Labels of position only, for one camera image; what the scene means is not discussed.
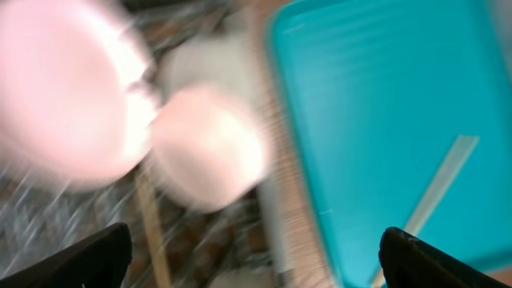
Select grey bowl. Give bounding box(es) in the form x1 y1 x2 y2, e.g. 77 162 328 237
156 33 259 103

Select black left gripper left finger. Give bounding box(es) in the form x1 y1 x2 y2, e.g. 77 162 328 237
1 222 133 288

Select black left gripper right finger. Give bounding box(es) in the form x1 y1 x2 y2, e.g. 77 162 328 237
378 226 509 288

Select white pink round plate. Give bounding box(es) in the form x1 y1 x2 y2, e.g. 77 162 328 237
1 0 156 189

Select pink white bowl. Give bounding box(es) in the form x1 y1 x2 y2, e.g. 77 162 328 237
146 84 271 212

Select wooden chopstick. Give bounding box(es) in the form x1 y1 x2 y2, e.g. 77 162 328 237
134 168 172 288
370 134 481 288

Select grey plastic dish rack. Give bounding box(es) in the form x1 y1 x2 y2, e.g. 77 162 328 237
1 1 286 287

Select white paper cup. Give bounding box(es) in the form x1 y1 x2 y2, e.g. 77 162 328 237
208 268 275 288

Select teal plastic tray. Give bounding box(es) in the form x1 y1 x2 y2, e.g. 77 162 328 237
267 0 511 287

